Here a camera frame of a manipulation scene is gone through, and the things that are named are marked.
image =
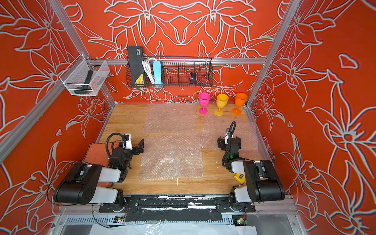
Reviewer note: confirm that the light blue power bank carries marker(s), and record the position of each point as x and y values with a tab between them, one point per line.
157	73

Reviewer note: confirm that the orange plastic wine glass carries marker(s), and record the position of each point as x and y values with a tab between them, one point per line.
239	101

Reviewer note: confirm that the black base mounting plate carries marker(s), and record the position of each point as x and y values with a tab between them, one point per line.
217	202

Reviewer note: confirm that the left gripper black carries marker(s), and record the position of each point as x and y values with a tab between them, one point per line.
140	151

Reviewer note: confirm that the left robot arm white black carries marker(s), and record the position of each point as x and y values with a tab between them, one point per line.
81	184

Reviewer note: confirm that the yellow plastic wine glass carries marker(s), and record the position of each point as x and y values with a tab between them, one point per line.
221	102

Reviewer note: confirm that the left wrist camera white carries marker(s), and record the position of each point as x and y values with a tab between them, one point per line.
126	140

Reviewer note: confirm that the bubble wrap sheet clear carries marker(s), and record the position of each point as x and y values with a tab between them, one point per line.
215	127

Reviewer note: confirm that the pink plastic wine glass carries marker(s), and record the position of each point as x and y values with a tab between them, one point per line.
204	99

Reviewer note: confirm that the clear acrylic wall bin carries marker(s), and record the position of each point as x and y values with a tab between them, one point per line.
75	73

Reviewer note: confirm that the black wire wall basket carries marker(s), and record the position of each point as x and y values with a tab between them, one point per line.
176	72

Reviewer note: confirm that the black box in basket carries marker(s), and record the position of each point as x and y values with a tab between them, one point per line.
135	58

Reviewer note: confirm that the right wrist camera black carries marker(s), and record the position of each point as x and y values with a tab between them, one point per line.
229	135

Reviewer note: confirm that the small dark object in basket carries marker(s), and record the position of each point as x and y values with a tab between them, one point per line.
192	78

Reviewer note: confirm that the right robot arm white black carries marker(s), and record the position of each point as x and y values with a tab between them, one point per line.
262	183

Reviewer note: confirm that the dark green tool in bin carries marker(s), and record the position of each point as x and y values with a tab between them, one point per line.
84	88

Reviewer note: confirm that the yellow tape measure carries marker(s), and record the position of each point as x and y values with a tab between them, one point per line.
239	178

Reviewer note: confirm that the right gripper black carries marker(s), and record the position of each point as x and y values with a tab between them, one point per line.
221	144

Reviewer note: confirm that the orange plastic tool case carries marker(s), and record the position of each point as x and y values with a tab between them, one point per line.
97	154

